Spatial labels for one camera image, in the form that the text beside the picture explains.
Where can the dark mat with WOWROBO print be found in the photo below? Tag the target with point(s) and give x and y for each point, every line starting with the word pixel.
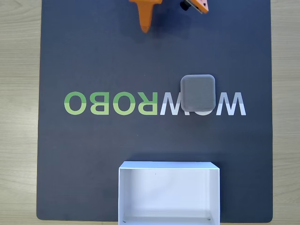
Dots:
pixel 93 58

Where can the orange camera bracket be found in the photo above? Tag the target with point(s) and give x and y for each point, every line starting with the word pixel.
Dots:
pixel 201 4

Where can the grey square USB case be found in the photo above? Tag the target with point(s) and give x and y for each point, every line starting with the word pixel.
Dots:
pixel 198 93

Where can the black camera module with board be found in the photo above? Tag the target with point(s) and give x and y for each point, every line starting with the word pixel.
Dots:
pixel 184 5

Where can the white cardboard box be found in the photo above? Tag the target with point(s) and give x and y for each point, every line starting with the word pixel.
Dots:
pixel 168 192

